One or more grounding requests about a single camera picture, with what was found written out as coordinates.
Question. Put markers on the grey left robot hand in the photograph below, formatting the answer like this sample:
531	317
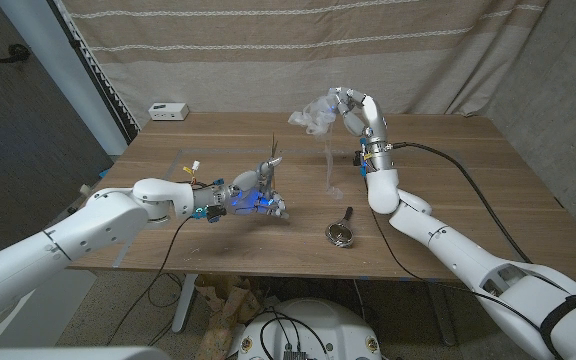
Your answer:
243	195

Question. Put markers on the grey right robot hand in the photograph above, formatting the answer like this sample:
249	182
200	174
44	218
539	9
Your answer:
375	122

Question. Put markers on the clear tape wad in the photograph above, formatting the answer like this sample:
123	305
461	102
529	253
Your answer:
315	117

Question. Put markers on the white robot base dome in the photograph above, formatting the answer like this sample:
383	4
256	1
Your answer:
348	325

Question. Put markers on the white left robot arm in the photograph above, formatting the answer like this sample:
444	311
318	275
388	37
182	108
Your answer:
103	225

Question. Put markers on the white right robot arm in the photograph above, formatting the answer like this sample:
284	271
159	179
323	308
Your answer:
448	250

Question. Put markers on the crumpled brown paper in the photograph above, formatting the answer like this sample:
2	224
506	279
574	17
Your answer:
228	305

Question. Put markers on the white power strip box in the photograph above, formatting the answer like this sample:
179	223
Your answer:
168	111

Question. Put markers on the white table leg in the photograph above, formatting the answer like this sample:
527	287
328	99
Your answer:
184	305

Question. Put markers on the beige striped curtain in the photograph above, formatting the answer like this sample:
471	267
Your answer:
218	60

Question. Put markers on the small blue object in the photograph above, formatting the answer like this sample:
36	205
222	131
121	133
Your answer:
104	174

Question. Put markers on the small white roll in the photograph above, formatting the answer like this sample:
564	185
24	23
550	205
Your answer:
85	190

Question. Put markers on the black zigzag edged strip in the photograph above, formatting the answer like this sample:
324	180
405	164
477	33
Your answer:
96	70

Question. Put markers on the grey table leg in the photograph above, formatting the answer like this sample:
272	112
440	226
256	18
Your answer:
440	315

